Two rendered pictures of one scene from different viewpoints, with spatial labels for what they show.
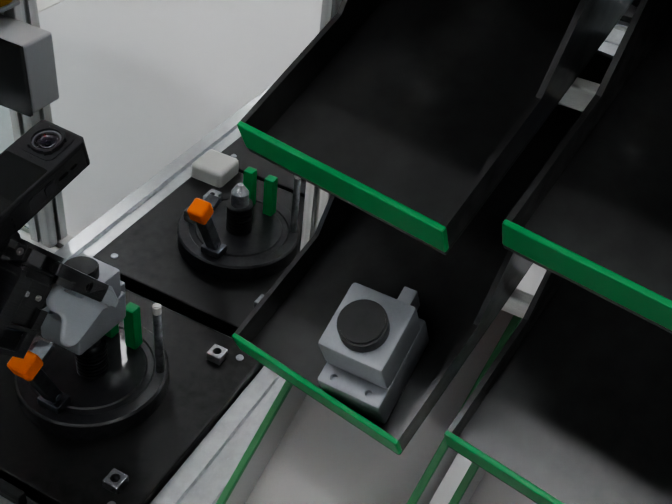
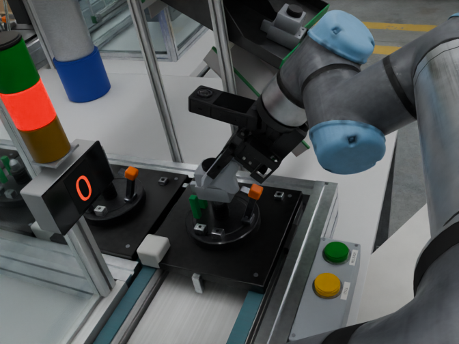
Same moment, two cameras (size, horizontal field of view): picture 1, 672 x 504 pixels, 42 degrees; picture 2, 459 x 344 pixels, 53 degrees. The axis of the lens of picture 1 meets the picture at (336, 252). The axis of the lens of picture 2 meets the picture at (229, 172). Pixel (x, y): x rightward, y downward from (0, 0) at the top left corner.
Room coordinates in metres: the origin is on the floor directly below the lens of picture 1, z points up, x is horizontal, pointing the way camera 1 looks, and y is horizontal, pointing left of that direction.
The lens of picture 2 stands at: (0.45, 0.83, 1.57)
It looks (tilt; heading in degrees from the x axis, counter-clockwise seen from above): 38 degrees down; 276
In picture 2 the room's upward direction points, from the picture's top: 11 degrees counter-clockwise
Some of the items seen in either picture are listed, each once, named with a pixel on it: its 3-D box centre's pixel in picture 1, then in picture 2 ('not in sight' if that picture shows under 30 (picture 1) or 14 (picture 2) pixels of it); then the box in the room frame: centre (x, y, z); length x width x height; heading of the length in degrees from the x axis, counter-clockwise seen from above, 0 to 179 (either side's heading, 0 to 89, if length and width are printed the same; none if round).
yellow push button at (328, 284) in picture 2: not in sight; (327, 286); (0.38, 0.38, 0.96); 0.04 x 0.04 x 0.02
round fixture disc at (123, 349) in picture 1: (93, 374); (223, 219); (0.54, 0.21, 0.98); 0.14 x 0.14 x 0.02
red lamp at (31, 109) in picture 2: not in sight; (28, 102); (0.73, 0.34, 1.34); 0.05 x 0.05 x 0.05
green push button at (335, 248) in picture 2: not in sight; (336, 253); (0.35, 0.31, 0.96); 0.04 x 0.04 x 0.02
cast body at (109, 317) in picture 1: (90, 291); (209, 177); (0.55, 0.21, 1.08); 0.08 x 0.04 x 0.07; 157
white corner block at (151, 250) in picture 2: not in sight; (154, 250); (0.67, 0.27, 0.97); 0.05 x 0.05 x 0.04; 67
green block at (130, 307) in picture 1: (132, 326); (201, 196); (0.58, 0.18, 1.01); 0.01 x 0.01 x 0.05; 67
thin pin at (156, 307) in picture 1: (158, 338); not in sight; (0.55, 0.15, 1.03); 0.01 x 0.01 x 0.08
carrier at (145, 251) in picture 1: (239, 211); (106, 187); (0.78, 0.11, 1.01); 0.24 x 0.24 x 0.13; 67
